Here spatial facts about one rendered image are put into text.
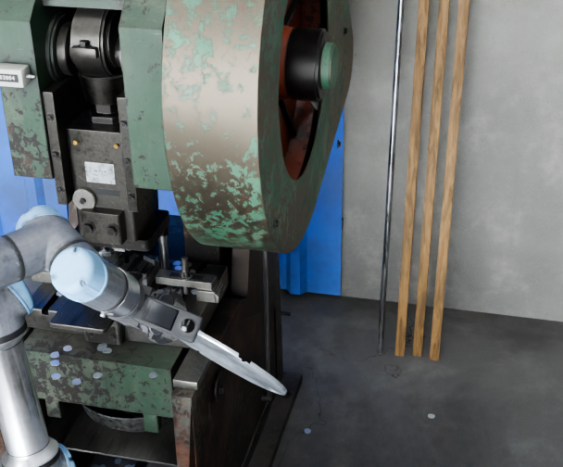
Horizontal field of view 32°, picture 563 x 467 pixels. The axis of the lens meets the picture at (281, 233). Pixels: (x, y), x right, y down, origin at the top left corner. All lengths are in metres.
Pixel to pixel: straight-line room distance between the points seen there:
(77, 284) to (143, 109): 0.75
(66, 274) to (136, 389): 0.95
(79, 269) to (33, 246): 0.09
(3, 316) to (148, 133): 0.53
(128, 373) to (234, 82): 0.90
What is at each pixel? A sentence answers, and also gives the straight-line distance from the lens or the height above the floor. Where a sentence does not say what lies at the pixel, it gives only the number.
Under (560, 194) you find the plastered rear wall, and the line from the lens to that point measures 3.46.
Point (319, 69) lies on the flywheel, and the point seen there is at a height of 1.34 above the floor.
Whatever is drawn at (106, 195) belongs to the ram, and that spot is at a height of 1.01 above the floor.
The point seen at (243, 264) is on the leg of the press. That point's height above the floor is 0.68.
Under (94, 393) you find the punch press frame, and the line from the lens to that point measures 2.44.
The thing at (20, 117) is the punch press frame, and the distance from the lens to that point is 2.26.
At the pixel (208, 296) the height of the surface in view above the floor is 0.72.
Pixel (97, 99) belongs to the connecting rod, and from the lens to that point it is 2.25.
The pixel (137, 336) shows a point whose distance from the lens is 2.41.
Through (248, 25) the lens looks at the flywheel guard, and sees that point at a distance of 1.73.
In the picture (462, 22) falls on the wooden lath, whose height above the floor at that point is 1.16.
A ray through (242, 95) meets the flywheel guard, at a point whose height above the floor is 1.41.
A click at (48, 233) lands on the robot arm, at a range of 1.53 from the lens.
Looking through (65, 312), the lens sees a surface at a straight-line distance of 2.31.
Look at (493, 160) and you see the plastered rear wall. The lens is 3.41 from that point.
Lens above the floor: 2.03
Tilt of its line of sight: 29 degrees down
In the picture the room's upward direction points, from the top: 1 degrees counter-clockwise
